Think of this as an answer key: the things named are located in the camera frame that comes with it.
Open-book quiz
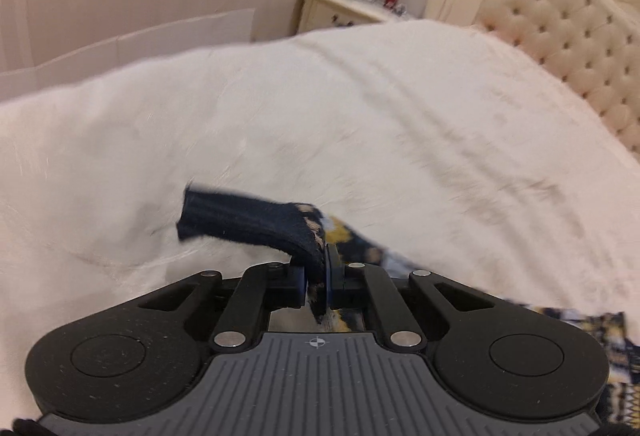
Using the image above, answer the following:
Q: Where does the cream tufted headboard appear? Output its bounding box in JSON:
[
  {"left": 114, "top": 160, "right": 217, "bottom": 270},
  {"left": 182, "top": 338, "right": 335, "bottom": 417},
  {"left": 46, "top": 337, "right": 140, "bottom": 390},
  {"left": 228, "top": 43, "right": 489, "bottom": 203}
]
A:
[{"left": 425, "top": 0, "right": 640, "bottom": 153}]

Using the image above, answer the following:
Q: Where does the white bedspread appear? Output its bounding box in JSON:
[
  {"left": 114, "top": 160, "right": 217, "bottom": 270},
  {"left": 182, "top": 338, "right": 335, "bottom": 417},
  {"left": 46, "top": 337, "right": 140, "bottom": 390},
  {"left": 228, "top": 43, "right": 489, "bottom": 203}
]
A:
[{"left": 0, "top": 19, "right": 640, "bottom": 422}]

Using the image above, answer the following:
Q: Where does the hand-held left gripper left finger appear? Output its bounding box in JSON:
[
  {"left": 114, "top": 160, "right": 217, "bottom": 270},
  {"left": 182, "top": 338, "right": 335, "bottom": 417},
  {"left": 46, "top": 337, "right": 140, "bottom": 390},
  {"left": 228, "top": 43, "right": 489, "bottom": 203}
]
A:
[{"left": 137, "top": 263, "right": 307, "bottom": 350}]

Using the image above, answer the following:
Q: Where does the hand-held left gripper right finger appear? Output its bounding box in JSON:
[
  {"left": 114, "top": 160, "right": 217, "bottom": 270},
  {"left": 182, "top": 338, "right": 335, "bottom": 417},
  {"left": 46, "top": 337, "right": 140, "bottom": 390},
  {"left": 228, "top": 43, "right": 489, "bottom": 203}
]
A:
[{"left": 324, "top": 243, "right": 494, "bottom": 350}]

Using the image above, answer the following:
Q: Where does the patterned knit sweater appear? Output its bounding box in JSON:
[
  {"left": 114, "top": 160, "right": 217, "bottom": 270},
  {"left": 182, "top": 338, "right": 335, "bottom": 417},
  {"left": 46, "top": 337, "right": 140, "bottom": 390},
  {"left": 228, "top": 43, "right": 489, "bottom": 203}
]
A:
[{"left": 176, "top": 183, "right": 640, "bottom": 428}]

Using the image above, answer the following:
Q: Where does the cream nightstand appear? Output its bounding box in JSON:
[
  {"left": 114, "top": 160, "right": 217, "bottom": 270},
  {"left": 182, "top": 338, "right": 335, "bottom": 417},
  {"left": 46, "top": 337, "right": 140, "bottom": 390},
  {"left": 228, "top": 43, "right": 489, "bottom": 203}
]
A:
[{"left": 292, "top": 0, "right": 416, "bottom": 38}]

